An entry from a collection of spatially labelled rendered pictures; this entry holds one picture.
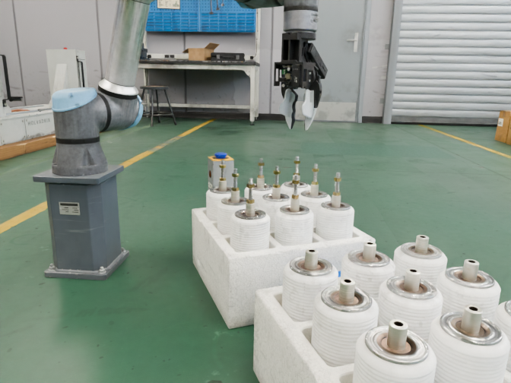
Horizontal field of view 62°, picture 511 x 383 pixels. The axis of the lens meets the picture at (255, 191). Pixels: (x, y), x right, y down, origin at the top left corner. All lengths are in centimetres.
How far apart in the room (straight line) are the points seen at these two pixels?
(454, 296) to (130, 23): 103
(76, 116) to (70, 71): 335
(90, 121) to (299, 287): 78
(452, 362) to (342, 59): 556
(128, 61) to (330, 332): 95
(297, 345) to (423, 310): 20
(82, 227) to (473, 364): 101
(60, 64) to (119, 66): 333
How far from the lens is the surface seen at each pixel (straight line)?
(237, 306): 101
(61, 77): 457
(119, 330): 107
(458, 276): 81
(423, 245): 87
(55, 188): 128
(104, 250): 131
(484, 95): 647
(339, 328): 64
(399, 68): 610
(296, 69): 95
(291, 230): 103
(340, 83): 603
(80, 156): 126
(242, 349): 98
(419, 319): 70
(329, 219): 108
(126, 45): 130
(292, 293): 74
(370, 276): 78
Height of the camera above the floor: 57
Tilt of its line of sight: 15 degrees down
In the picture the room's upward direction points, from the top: 1 degrees clockwise
